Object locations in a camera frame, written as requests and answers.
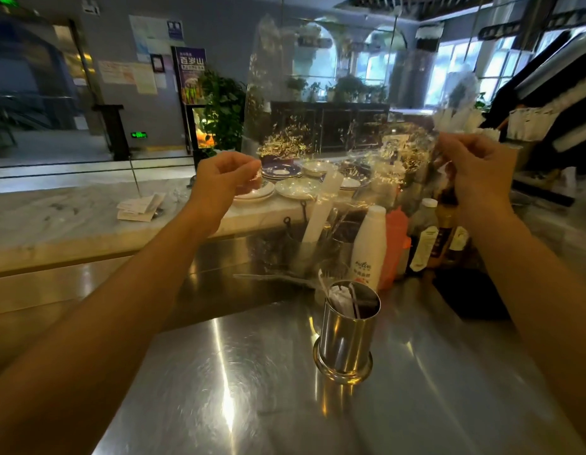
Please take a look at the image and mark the white plate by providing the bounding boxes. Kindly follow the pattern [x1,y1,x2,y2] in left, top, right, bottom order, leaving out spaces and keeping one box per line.
[275,177,322,201]
[300,158,338,179]
[233,179,276,202]

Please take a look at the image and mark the row of white paper packets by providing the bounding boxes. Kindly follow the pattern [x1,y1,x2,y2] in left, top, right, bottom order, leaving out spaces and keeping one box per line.
[506,106,559,142]

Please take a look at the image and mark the row of potted plants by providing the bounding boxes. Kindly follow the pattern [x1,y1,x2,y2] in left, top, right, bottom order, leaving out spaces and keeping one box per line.
[286,73,388,104]

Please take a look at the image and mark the pile of paper napkins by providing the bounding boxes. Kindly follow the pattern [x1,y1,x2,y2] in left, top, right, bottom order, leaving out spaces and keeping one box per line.
[116,193,166,223]

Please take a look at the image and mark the person's right hand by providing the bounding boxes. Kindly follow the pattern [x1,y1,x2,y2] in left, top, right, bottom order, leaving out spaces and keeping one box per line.
[437,131,519,224]

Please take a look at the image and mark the wrapped straws in holder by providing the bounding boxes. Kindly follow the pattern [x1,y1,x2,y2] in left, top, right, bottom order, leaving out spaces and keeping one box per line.
[319,271,362,320]

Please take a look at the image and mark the brown sauce bottle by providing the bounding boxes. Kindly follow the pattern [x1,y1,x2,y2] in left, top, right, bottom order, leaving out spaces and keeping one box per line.
[428,203,457,270]

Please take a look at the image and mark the clear plastic bag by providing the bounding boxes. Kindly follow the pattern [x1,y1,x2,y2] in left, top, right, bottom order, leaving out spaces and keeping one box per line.
[242,14,485,218]

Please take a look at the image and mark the person's left forearm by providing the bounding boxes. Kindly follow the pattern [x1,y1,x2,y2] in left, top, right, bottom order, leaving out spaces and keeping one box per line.
[0,203,233,455]

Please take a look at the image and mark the dark wooden cabinet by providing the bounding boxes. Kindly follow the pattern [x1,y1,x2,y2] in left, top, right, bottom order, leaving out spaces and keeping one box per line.
[269,100,390,154]

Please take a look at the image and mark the green leafy plant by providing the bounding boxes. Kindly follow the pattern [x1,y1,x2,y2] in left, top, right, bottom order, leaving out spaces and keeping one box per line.
[198,71,247,152]

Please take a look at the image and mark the wall notice posters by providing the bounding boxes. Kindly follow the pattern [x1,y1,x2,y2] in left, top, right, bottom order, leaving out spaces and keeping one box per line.
[98,15,185,96]

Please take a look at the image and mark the orange plastic bottle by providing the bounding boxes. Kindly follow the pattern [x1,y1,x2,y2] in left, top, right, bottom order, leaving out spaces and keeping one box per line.
[379,208,412,290]

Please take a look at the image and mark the white plastic bottle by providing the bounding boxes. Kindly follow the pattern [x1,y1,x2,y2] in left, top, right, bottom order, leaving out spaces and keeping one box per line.
[351,205,387,290]

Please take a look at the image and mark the dark bottle with white cap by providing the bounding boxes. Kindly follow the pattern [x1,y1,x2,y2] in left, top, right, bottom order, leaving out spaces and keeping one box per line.
[407,198,439,275]

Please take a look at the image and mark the black lectern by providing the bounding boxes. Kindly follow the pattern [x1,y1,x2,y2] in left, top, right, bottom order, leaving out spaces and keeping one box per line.
[93,104,131,161]

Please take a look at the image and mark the person's right forearm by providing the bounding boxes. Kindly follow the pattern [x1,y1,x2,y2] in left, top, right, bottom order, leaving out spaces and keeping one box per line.
[459,199,586,443]

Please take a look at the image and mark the dark bottle with pale label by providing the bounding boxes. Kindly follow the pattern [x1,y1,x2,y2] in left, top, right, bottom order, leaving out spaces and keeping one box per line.
[445,225,471,267]

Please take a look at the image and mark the bundle of white wrapped straws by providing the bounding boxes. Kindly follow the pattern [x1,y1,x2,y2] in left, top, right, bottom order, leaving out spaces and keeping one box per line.
[432,73,485,135]

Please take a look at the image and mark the black mat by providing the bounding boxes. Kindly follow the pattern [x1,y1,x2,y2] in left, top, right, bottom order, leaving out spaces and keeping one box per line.
[432,269,511,323]

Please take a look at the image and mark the stack of white cups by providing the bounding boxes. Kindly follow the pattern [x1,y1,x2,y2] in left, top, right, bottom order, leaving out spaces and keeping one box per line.
[301,169,345,244]

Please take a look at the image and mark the steel cylinder holder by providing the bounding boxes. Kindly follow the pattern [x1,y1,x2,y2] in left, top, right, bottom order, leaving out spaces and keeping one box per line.
[313,280,382,385]

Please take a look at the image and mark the person's left hand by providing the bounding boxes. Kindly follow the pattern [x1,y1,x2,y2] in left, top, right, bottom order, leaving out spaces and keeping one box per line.
[190,151,264,235]

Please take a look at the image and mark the stack of blue-rimmed plates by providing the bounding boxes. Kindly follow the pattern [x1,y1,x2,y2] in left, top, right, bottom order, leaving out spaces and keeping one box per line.
[261,158,304,182]

